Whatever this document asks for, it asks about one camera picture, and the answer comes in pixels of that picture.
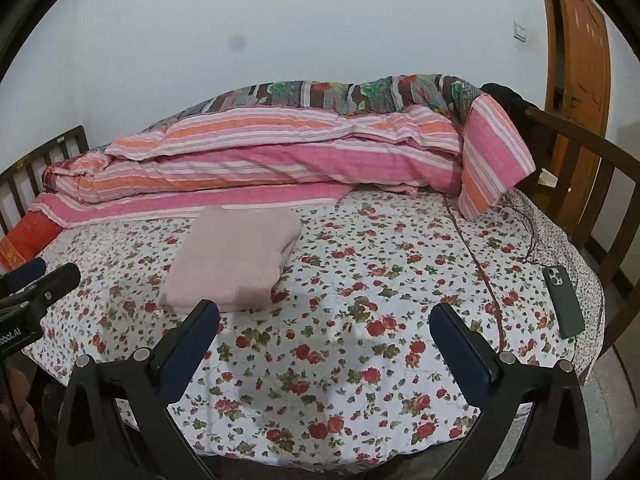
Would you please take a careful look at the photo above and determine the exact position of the pink knit sweater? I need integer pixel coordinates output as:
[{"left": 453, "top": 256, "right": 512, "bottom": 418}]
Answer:
[{"left": 157, "top": 205, "right": 302, "bottom": 311}]

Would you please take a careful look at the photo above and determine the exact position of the floral bed sheet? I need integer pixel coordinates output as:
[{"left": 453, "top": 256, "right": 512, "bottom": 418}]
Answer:
[{"left": 27, "top": 185, "right": 606, "bottom": 466}]

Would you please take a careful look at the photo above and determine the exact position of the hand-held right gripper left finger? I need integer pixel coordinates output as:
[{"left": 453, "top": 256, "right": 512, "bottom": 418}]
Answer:
[{"left": 59, "top": 299, "right": 221, "bottom": 480}]

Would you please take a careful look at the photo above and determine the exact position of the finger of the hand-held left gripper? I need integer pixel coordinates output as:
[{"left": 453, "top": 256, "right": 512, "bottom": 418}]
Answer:
[
  {"left": 15, "top": 262, "right": 81, "bottom": 312},
  {"left": 0, "top": 257, "right": 47, "bottom": 292}
]

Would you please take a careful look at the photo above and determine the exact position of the thin dark charging cable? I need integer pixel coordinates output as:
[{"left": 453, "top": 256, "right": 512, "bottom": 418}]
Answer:
[{"left": 502, "top": 192, "right": 548, "bottom": 268}]

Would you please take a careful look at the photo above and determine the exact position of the person's left hand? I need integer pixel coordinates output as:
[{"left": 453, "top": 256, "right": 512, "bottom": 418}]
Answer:
[{"left": 6, "top": 369, "right": 40, "bottom": 453}]

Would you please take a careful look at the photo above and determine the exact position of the black garment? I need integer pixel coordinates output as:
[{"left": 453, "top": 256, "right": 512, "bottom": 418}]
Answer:
[{"left": 481, "top": 82, "right": 538, "bottom": 126}]

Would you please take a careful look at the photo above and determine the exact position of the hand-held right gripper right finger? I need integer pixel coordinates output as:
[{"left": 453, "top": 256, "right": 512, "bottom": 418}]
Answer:
[{"left": 429, "top": 302, "right": 592, "bottom": 480}]

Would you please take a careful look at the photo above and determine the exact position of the pink orange striped quilt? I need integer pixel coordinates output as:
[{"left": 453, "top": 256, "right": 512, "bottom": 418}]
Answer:
[{"left": 29, "top": 94, "right": 537, "bottom": 228}]

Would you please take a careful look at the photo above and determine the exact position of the dark smartphone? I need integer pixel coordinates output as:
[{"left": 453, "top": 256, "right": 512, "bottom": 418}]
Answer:
[{"left": 542, "top": 265, "right": 586, "bottom": 339}]

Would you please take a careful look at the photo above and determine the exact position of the floral patchwork quilt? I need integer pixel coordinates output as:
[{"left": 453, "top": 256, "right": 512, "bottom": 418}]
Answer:
[{"left": 140, "top": 74, "right": 483, "bottom": 133}]

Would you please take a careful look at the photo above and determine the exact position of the orange wooden door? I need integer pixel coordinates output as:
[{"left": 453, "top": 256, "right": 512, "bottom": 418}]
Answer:
[{"left": 535, "top": 0, "right": 612, "bottom": 196}]

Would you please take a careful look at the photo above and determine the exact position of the red orange pillow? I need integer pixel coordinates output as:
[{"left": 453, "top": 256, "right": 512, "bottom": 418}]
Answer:
[{"left": 0, "top": 210, "right": 63, "bottom": 271}]

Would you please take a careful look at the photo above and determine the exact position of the wooden bed frame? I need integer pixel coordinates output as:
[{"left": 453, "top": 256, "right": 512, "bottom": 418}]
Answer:
[{"left": 522, "top": 105, "right": 640, "bottom": 361}]

